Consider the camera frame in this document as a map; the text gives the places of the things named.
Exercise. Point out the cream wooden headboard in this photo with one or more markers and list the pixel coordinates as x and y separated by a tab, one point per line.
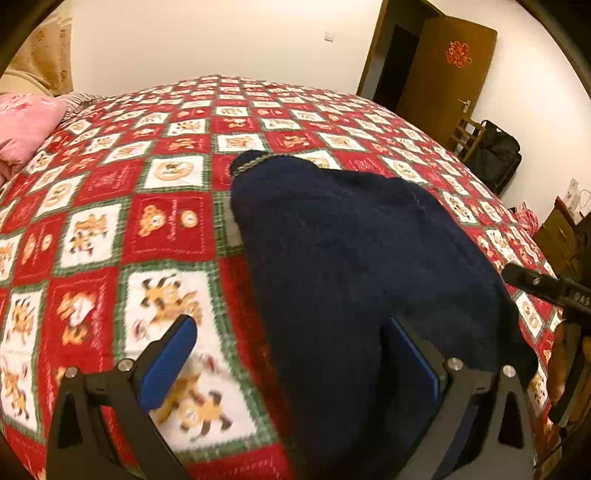
23	81

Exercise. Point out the striped pillow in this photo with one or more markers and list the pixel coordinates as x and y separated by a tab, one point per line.
81	101

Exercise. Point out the person's right hand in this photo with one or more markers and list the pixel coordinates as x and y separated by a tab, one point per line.
563	360

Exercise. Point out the red plastic bag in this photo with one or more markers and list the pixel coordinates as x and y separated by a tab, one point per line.
527	219

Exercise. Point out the brown wooden door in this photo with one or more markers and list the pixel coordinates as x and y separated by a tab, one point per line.
438	92

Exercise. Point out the wooden chair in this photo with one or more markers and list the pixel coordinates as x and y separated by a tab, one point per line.
466	136

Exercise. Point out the dark wooden door frame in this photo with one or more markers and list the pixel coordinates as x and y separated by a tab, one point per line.
371	50

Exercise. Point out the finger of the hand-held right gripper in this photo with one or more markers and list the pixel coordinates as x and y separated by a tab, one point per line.
531	279

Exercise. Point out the black travel bag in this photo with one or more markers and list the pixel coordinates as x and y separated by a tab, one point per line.
498	157

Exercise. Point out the red checked printed blanket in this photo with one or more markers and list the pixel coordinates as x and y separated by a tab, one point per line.
138	184

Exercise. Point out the red paper door decoration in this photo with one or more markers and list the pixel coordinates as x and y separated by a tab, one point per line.
458	54

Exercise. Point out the white box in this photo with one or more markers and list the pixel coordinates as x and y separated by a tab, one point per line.
572	194

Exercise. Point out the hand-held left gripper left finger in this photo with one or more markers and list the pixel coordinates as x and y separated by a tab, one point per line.
168	364

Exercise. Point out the navy patterned knit sweater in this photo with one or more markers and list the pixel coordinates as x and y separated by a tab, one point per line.
360	258

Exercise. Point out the beige patterned curtain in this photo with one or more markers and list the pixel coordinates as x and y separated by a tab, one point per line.
48	50

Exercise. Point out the pink pillow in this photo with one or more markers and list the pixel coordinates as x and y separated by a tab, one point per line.
23	124

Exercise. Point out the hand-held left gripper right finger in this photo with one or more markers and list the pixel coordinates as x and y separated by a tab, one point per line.
415	362

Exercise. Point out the brown wooden cabinet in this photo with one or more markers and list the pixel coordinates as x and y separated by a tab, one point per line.
558	240

